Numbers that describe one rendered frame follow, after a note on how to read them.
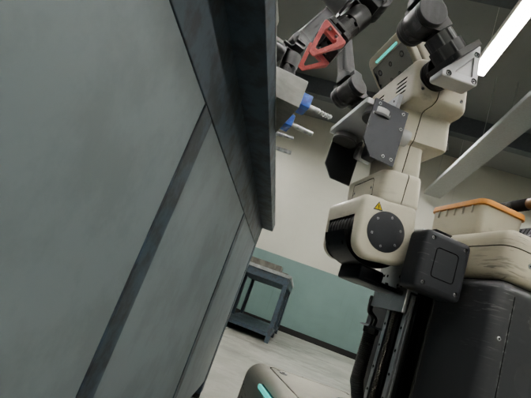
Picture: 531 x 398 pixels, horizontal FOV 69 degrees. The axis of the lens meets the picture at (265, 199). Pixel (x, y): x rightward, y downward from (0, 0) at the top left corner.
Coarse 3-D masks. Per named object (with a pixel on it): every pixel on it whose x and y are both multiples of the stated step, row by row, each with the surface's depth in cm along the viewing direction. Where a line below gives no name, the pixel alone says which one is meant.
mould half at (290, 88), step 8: (280, 72) 69; (288, 72) 69; (280, 80) 69; (288, 80) 69; (296, 80) 70; (304, 80) 70; (280, 88) 68; (288, 88) 69; (296, 88) 69; (304, 88) 70; (280, 96) 68; (288, 96) 69; (296, 96) 69; (280, 104) 70; (288, 104) 69; (296, 104) 69; (280, 112) 73; (288, 112) 72; (280, 120) 76
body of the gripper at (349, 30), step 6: (330, 18) 85; (336, 18) 85; (342, 18) 89; (348, 18) 89; (336, 24) 86; (342, 24) 85; (348, 24) 89; (342, 30) 86; (348, 30) 89; (354, 30) 90; (342, 36) 87; (348, 36) 85; (354, 36) 91; (318, 42) 93; (330, 42) 89
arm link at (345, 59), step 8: (344, 48) 144; (352, 48) 148; (344, 56) 142; (352, 56) 145; (344, 64) 141; (352, 64) 143; (344, 72) 139; (352, 72) 136; (344, 80) 139; (352, 80) 132; (360, 80) 136; (336, 88) 138; (352, 88) 132; (360, 88) 133; (336, 96) 137; (336, 104) 138; (344, 104) 138
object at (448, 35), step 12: (444, 36) 94; (456, 36) 96; (432, 48) 97; (444, 48) 94; (456, 48) 93; (468, 48) 92; (432, 60) 98; (444, 60) 95; (456, 60) 94; (432, 72) 99
